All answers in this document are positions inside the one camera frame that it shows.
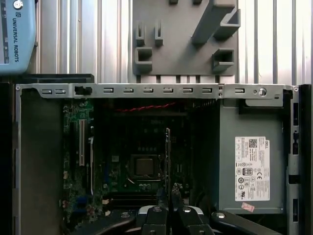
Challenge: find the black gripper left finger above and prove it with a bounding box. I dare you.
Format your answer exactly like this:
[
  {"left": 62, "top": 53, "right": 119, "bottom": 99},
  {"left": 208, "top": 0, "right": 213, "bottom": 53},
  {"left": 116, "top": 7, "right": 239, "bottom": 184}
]
[{"left": 70, "top": 186, "right": 171, "bottom": 235}]

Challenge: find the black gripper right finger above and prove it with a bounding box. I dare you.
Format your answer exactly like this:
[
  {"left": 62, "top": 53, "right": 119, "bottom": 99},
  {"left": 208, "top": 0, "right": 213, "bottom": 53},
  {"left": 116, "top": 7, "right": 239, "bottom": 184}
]
[{"left": 171, "top": 183, "right": 278, "bottom": 235}]

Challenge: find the green RAM stick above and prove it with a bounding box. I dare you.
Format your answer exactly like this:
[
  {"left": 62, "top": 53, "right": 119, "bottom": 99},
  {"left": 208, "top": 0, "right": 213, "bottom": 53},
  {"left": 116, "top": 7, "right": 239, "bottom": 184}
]
[{"left": 164, "top": 127, "right": 173, "bottom": 196}]

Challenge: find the silver CPU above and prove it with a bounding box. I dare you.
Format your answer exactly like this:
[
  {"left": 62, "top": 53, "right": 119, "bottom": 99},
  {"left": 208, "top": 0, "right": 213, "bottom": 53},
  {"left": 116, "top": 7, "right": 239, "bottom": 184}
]
[{"left": 135, "top": 158, "right": 154, "bottom": 176}]

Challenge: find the metal CPU socket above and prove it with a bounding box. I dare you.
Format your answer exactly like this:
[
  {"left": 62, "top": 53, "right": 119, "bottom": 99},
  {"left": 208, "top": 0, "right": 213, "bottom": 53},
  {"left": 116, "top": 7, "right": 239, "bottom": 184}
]
[{"left": 129, "top": 153, "right": 162, "bottom": 183}]

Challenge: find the green motherboard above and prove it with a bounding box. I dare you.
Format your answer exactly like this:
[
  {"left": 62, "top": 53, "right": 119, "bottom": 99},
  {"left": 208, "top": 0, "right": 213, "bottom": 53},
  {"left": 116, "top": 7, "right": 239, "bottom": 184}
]
[{"left": 60, "top": 99, "right": 196, "bottom": 222}]

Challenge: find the white expansion slot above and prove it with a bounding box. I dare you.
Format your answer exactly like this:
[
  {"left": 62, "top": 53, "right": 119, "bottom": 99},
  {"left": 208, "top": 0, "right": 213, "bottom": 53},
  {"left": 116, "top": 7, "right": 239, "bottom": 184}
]
[{"left": 78, "top": 119, "right": 86, "bottom": 166}]

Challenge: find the grey power supply unit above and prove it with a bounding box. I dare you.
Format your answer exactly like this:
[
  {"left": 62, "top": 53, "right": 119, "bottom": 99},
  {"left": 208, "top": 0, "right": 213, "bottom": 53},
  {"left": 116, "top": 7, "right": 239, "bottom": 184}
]
[{"left": 219, "top": 99, "right": 292, "bottom": 214}]

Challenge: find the black open PC case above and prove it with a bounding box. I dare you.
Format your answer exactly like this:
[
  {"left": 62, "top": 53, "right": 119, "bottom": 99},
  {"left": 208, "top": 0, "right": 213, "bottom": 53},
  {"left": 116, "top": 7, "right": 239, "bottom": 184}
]
[{"left": 0, "top": 73, "right": 313, "bottom": 235}]

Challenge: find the grey parts rack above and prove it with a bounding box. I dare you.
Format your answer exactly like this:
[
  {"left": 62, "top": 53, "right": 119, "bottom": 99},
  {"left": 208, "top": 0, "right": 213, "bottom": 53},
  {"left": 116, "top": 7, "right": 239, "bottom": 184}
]
[{"left": 132, "top": 0, "right": 242, "bottom": 77}]

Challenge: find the red twisted wire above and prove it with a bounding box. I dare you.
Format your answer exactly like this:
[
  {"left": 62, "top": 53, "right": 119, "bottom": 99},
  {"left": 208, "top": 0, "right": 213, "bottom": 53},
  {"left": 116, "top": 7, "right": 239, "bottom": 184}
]
[{"left": 113, "top": 102, "right": 177, "bottom": 113}]

